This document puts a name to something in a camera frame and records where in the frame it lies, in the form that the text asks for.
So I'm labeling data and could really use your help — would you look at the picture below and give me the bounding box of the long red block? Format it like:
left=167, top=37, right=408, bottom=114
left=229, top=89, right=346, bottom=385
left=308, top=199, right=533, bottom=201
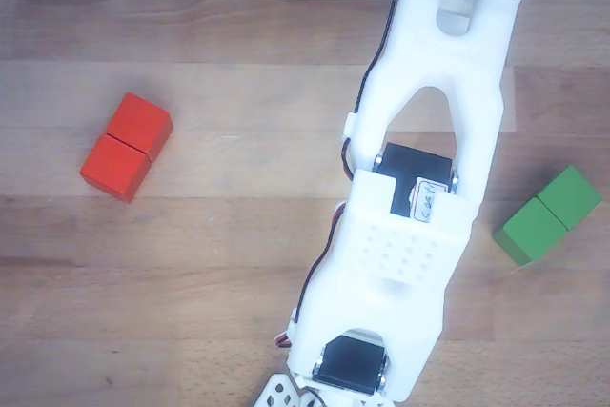
left=79, top=92, right=174, bottom=204

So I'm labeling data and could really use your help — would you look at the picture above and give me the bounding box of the long green block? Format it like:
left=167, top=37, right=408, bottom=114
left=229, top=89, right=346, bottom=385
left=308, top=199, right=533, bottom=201
left=491, top=164, right=603, bottom=268

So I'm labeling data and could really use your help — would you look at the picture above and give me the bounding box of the red black servo cable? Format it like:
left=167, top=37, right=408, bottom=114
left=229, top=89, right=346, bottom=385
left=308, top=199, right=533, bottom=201
left=274, top=137, right=356, bottom=351
left=353, top=0, right=412, bottom=117

